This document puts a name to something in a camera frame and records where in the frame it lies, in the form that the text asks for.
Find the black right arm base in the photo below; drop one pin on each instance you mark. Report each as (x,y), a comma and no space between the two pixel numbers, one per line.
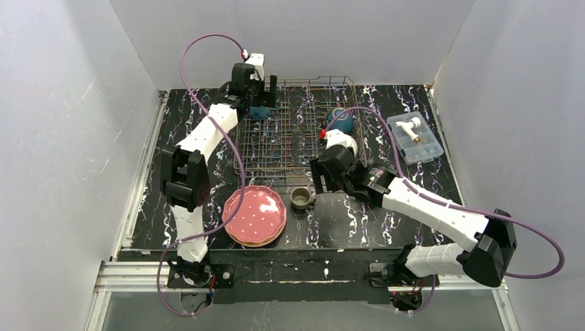
(419,290)

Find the white pipe fitting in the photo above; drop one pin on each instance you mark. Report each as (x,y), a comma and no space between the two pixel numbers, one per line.
(409,126)

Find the grey wire dish rack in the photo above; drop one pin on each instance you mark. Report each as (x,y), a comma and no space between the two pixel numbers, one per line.
(282,145)

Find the clear plastic parts box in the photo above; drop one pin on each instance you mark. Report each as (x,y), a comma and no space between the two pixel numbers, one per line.
(427,150)

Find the pink bottom plate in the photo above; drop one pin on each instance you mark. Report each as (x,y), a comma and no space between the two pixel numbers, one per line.
(263,242)

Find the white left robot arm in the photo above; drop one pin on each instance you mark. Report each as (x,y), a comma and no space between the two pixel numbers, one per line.
(185,181)

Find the blue handled mug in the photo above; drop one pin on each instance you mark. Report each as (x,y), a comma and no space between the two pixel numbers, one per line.
(259,113)

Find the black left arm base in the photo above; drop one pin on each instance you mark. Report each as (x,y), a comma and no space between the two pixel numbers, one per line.
(201,280)

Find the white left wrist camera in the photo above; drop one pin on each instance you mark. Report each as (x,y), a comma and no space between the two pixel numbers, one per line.
(257,61)

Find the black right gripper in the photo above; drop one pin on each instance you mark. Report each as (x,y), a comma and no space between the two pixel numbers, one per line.
(326,169)

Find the pink polka dot plate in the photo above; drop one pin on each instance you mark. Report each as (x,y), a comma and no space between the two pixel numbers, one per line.
(259,220)

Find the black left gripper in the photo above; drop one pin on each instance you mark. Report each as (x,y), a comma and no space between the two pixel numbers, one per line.
(261,94)

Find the teal bowl beige inside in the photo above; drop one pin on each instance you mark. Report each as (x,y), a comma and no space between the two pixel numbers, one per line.
(344,124)

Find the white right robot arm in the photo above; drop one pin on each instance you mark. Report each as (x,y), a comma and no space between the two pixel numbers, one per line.
(481,247)

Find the white bowl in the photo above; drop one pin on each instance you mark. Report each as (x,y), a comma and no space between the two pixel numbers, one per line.
(349,142)

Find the small grey cup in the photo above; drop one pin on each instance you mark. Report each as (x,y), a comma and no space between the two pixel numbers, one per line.
(301,198)

